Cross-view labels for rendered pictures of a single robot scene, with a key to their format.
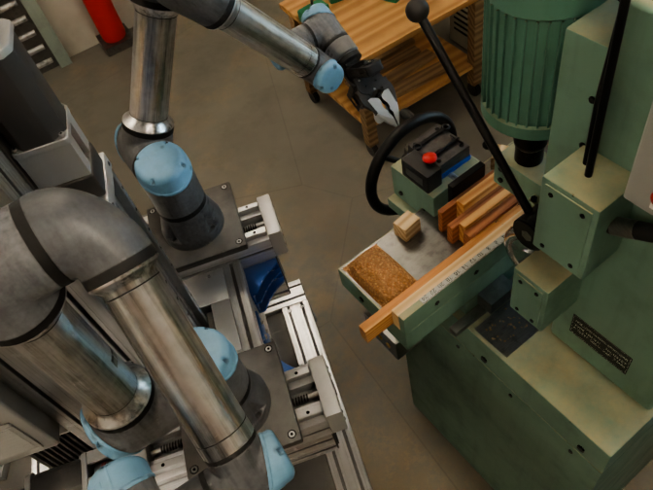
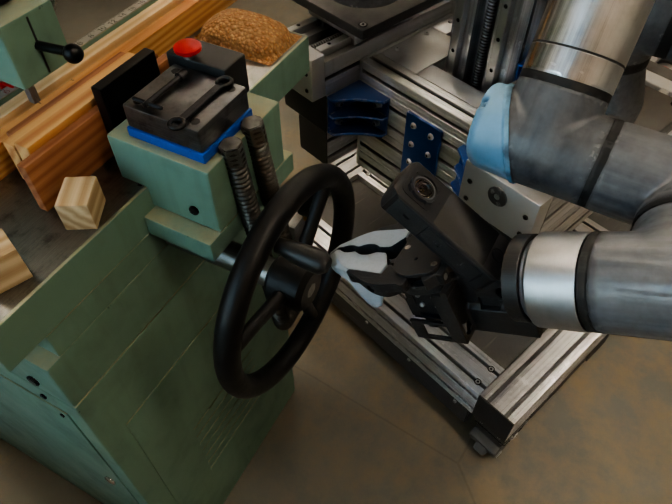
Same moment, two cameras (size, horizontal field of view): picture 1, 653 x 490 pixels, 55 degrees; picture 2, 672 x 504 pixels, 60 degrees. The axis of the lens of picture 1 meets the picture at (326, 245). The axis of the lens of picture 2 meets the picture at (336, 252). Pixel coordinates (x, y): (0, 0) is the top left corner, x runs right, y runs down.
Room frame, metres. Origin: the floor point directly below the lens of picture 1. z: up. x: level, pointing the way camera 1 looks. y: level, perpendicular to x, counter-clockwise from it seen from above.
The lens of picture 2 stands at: (1.42, -0.47, 1.36)
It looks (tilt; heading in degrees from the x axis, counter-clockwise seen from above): 50 degrees down; 142
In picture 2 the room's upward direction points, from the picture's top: straight up
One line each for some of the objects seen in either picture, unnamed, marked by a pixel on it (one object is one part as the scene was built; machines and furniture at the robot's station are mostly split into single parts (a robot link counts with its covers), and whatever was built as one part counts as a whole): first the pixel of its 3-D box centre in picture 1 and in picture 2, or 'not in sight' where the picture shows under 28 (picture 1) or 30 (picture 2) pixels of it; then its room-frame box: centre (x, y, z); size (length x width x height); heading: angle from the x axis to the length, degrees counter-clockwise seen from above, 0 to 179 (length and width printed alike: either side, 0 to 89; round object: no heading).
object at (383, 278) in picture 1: (380, 271); (244, 27); (0.70, -0.09, 0.92); 0.14 x 0.09 x 0.04; 24
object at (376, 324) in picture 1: (493, 233); (92, 87); (0.71, -0.32, 0.92); 0.67 x 0.02 x 0.04; 114
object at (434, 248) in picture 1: (464, 212); (153, 155); (0.82, -0.30, 0.87); 0.61 x 0.30 x 0.06; 114
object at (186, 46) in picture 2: (429, 157); (187, 47); (0.86, -0.25, 1.02); 0.03 x 0.03 x 0.01
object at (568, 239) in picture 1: (581, 215); not in sight; (0.49, -0.35, 1.22); 0.09 x 0.08 x 0.15; 24
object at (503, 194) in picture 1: (498, 206); (83, 114); (0.77, -0.36, 0.93); 0.20 x 0.02 x 0.06; 114
